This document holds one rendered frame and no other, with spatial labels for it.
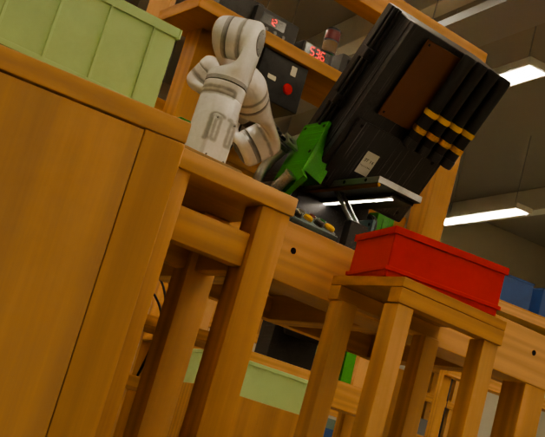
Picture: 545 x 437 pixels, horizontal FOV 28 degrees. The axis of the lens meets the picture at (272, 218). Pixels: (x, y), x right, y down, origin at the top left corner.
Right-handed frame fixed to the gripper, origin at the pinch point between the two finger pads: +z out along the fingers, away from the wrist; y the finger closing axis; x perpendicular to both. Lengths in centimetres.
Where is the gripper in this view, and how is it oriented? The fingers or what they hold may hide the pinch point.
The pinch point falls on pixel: (284, 144)
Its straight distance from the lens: 306.0
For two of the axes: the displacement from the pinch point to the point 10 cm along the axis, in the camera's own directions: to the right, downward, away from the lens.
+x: -7.2, 6.0, 3.4
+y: -0.7, -5.6, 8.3
